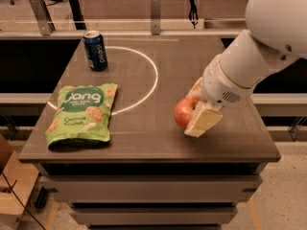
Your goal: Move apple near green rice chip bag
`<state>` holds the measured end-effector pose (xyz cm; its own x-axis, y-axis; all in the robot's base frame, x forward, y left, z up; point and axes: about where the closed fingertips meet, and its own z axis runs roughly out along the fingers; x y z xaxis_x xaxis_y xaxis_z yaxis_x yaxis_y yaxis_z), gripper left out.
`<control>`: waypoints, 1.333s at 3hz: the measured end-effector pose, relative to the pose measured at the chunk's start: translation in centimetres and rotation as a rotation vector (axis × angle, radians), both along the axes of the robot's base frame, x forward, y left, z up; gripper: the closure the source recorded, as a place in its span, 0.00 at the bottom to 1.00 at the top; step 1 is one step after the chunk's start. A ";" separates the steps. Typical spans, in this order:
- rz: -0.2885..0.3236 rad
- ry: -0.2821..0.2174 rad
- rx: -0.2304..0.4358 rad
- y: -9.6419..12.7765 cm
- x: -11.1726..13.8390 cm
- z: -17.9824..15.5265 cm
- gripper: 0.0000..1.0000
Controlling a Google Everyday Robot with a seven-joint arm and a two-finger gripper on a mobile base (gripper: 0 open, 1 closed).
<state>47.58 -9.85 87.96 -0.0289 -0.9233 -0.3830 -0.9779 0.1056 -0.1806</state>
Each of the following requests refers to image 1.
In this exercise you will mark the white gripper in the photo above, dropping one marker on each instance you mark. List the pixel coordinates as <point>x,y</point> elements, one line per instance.
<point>220,82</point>

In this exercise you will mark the red apple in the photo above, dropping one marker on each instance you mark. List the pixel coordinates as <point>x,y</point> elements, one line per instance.
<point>184,110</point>

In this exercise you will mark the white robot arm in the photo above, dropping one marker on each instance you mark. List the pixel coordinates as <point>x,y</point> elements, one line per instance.
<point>275,37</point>

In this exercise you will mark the green rice chip bag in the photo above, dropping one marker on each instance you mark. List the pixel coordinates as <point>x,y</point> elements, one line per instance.
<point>82,115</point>

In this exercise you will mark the grey drawer cabinet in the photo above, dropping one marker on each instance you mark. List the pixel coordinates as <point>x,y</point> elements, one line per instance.
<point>150,175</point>

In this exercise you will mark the blue pepsi can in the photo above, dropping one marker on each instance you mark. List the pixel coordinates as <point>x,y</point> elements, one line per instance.
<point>95,50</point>

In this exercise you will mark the wooden box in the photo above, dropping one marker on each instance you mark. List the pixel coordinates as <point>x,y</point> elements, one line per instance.
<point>17,181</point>

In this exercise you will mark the middle metal rail bracket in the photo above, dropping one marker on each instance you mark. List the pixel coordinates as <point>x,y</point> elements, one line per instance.
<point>155,16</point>

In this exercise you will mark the metal rail bracket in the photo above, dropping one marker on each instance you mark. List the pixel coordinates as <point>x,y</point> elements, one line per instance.
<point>42,16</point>
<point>155,16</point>

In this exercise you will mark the left metal rail bracket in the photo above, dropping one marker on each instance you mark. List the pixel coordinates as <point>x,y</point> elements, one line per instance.
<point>42,16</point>

